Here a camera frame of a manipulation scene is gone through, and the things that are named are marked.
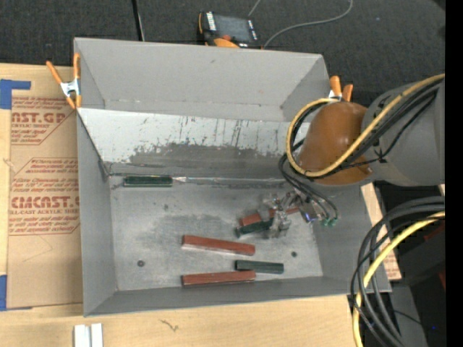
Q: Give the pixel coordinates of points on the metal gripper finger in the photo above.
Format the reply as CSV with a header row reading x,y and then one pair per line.
x,y
278,204
283,225

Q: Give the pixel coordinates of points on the dark green flat block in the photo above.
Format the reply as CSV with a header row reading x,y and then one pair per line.
x,y
259,266
253,227
147,181

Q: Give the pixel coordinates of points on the grey metal bin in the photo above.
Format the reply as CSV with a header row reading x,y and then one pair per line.
x,y
202,208

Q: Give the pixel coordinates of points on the red-brown flat block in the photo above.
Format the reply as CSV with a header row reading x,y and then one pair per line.
x,y
217,245
217,278
253,218

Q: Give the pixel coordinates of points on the brown cardboard board, red print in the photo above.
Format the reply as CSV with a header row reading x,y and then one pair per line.
x,y
40,230

